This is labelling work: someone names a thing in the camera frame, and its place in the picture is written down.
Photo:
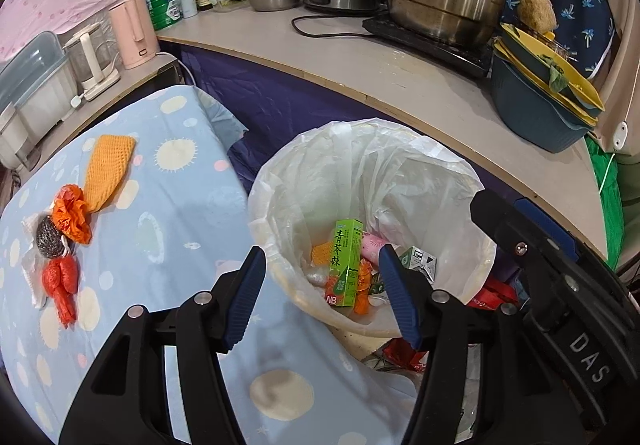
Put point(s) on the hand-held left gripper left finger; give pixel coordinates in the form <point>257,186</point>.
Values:
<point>240,300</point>

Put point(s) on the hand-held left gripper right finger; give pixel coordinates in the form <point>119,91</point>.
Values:
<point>400,300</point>

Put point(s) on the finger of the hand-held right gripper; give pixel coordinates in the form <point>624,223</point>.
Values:
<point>500,225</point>
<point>547,227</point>

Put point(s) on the orange plastic wrapper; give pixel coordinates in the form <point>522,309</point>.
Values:
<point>72,217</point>
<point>367,290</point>

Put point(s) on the green and white carton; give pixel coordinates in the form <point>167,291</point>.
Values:
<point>420,265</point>

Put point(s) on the pink plastic cup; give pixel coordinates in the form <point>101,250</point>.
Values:
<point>372,244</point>

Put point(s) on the long green box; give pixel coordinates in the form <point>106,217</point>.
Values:
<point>345,265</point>

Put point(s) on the large orange foam net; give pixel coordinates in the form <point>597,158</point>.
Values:
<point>322,254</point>

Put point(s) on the trash bin with white bag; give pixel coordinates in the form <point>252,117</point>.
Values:
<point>310,185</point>

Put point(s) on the red and white packets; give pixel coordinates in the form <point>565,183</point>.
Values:
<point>407,356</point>

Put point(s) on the green plastic bag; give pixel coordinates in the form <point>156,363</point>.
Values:
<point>612,205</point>

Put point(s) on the blue dotted blanket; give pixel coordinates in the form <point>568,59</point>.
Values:
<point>165,225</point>

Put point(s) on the blue plastic basin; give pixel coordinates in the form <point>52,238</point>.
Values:
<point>535,120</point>

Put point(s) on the stacked blue yellow basins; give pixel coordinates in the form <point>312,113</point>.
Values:
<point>580,95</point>

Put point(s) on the red-orange crumpled wrapper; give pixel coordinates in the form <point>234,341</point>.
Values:
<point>62,282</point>

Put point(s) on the black induction cooktop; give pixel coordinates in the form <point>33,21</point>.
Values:
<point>440,52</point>

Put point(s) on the orange crumpled plastic wrapper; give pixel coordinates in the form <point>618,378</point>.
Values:
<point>72,217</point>

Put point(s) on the small orange foam net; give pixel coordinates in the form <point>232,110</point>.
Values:
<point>107,165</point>

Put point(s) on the steel wool scrubber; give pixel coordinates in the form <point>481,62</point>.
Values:
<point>49,237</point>

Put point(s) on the dark purple curtain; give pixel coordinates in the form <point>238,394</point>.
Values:
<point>280,95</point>

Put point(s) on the brown sponge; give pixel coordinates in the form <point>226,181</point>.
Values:
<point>536,11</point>

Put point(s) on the glass electric kettle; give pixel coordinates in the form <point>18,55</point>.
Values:
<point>92,57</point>

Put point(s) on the pink electric kettle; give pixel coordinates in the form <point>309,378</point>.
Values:
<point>132,32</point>

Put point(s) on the plastic dish rack with lid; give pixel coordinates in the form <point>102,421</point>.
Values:
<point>40,85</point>

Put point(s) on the clear food container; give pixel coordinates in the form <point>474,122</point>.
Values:
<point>230,1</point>

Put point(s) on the green tin can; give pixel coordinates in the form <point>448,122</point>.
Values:
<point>162,5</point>

